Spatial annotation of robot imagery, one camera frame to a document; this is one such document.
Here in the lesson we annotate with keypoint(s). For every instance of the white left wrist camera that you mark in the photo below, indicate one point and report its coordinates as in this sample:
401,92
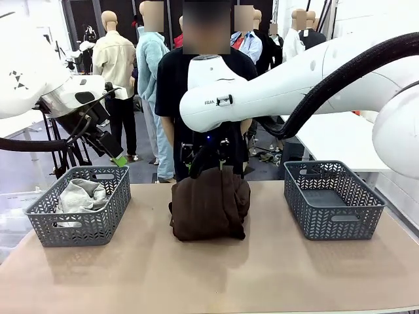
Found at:
120,93

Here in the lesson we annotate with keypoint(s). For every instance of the person in black t-shirt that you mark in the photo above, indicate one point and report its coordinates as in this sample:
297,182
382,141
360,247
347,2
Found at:
173,85

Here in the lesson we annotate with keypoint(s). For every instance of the light grey garment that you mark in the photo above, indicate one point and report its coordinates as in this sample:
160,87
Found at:
78,196

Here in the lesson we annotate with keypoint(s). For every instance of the mannequin in light blue fleece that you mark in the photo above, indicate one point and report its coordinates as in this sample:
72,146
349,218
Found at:
150,59

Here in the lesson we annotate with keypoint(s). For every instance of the grey perforated plastic basket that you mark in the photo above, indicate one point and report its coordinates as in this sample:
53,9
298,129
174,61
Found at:
82,233
327,232

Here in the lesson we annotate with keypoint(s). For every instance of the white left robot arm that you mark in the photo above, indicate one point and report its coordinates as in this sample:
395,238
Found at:
29,65

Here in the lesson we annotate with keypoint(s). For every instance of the mannequin in red top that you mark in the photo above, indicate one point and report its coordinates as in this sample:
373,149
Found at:
178,39

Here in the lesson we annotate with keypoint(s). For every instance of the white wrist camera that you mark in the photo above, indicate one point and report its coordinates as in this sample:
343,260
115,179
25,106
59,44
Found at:
187,152
120,93

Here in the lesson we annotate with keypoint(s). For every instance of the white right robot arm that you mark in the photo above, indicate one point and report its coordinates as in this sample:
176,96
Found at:
294,85

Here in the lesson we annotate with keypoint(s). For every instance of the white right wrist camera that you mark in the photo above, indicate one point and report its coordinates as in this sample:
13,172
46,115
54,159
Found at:
187,152

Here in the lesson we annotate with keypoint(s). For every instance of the mannequin in beige jacket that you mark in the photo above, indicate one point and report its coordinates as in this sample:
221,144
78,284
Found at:
113,59

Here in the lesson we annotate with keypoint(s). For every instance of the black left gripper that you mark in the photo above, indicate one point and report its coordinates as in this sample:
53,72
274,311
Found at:
85,121

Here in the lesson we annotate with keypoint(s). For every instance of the mannequin in black shirt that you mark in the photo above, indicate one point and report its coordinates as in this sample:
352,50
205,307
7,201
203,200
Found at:
312,36

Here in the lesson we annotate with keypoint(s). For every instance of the person's right forearm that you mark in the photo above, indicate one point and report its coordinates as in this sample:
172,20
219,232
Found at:
167,129

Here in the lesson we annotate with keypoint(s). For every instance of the white work table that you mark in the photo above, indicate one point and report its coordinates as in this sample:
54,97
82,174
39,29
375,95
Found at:
337,144
13,126

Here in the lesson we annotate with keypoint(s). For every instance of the black camera tripod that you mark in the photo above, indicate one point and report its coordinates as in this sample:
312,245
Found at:
59,157

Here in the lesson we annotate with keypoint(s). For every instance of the mannequin in dark suit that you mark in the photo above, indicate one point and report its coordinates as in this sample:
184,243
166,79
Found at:
276,45

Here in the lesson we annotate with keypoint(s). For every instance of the dark brown garment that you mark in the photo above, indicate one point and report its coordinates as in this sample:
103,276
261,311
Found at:
206,206

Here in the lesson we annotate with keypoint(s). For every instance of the mannequin in white shirt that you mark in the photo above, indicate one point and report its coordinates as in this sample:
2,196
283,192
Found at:
291,42

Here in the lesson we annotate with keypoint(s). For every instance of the mannequin in black coat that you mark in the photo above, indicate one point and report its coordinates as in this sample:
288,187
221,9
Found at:
262,49

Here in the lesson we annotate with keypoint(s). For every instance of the mannequin in pale blue shirt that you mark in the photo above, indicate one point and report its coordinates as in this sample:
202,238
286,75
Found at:
248,42

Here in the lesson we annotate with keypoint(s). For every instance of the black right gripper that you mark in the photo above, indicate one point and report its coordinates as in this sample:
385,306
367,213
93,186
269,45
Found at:
226,134

